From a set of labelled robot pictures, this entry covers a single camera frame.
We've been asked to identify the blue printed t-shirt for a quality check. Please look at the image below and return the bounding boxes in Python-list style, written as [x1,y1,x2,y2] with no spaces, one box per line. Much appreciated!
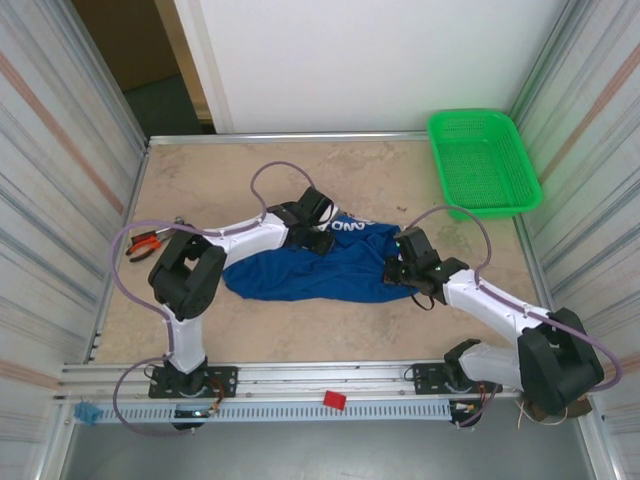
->
[221,214,424,306]

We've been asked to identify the green plastic basket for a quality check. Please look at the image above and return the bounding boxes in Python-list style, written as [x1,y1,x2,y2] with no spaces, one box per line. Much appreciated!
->
[426,108,545,222]

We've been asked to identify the brown cardboard box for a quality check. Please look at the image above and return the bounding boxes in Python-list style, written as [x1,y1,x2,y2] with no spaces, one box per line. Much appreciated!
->
[72,0,182,94]

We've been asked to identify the thin black cable loop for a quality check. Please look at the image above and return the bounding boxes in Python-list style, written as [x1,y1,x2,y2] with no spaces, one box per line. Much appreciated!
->
[409,292,439,313]

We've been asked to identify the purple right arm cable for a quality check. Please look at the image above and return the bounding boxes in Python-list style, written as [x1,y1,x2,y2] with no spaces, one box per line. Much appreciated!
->
[409,204,625,430]

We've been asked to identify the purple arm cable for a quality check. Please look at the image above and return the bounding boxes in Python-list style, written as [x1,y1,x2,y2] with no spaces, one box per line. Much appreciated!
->
[110,160,321,440]
[409,204,625,430]

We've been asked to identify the thin aluminium table edge rail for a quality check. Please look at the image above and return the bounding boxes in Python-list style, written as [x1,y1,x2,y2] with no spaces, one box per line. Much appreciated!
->
[147,130,431,147]

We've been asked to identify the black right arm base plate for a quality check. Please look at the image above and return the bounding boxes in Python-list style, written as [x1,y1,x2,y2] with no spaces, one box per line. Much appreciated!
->
[410,360,503,396]

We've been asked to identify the wide aluminium mounting rail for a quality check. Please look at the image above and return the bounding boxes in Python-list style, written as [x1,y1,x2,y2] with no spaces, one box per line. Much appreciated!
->
[57,357,599,401]

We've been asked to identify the orange-handled pliers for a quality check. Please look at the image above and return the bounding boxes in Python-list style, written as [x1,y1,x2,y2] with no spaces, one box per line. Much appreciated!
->
[124,232,164,264]

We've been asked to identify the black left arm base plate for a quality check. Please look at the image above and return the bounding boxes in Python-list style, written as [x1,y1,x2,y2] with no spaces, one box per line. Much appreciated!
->
[148,366,239,400]

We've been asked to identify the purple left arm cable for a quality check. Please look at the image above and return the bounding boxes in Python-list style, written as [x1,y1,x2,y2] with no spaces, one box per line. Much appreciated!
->
[110,160,321,440]

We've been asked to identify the slotted pale cable duct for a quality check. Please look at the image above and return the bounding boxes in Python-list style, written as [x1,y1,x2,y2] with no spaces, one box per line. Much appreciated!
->
[94,401,454,425]

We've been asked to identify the brown cloth pouch with string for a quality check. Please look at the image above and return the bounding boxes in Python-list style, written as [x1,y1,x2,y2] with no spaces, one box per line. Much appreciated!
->
[517,397,592,427]

